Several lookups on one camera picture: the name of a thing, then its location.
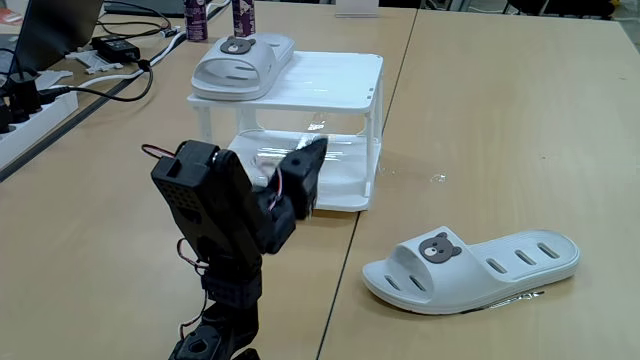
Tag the white bear slipper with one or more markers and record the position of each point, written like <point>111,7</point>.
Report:
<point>480,280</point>
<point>235,70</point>

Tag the white plastic shelf box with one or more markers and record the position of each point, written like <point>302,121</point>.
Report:
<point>330,80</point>

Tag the clear tape scrap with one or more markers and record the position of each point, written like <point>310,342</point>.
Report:
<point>438,177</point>

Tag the white stand base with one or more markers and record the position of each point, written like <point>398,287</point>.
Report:
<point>357,7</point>

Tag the purple drink can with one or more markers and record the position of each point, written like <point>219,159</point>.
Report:
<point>196,22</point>
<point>243,20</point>

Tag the black power adapter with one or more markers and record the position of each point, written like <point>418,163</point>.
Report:
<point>116,48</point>

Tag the white printed plastic part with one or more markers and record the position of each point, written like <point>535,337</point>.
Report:
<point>95,61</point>

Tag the shiny tape strip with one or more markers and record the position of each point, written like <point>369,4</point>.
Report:
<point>520,297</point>

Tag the white power strip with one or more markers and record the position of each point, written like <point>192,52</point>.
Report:
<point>35,125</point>

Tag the black laptop screen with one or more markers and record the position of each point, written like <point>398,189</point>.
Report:
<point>55,30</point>

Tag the black power plug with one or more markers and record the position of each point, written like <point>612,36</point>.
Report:
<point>22,95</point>

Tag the red flat item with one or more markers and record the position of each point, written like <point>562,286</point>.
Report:
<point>10,16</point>

